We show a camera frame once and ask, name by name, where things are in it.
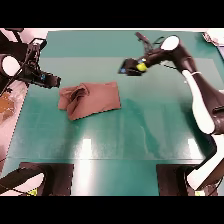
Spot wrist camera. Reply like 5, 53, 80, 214
134, 31, 155, 55
24, 37, 48, 70

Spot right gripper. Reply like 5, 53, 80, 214
117, 57, 150, 77

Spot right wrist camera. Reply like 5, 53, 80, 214
134, 31, 155, 55

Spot heap of clothes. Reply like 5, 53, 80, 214
203, 28, 224, 48

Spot brown T-shirt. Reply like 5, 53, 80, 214
57, 81, 122, 122

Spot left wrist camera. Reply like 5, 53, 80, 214
24, 37, 48, 70

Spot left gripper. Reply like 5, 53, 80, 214
31, 69, 62, 90

